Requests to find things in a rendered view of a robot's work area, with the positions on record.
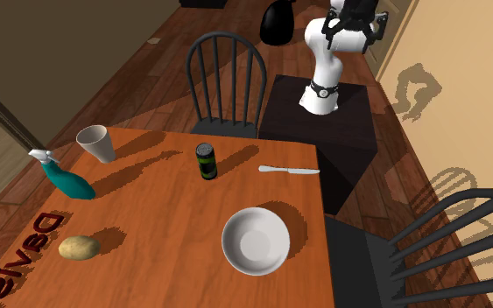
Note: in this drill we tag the green and black shaker can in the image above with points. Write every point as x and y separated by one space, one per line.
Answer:
207 164

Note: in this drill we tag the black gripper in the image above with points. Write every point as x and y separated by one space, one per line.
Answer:
357 15

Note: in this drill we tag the white bowl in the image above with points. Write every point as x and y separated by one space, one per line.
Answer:
255 241

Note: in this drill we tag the orange wooden table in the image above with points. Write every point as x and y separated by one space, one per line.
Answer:
165 239

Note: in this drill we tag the dark robot stand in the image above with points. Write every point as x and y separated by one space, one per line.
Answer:
340 128

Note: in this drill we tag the white cup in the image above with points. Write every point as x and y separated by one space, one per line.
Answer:
96 143

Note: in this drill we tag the light wooden door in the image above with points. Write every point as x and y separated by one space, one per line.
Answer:
385 47

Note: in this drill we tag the white knife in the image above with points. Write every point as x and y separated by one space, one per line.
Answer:
288 170

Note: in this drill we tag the dark spindle-back chair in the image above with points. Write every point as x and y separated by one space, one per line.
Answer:
224 126
404 273

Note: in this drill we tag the black rounded vase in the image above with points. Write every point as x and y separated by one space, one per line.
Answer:
276 25

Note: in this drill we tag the teal spray bottle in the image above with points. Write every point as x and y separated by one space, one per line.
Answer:
69 183

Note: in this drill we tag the potato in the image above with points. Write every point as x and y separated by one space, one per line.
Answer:
79 248

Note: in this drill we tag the dark red letter sign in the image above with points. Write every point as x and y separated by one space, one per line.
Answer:
37 239

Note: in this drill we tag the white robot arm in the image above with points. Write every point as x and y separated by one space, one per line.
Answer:
323 64

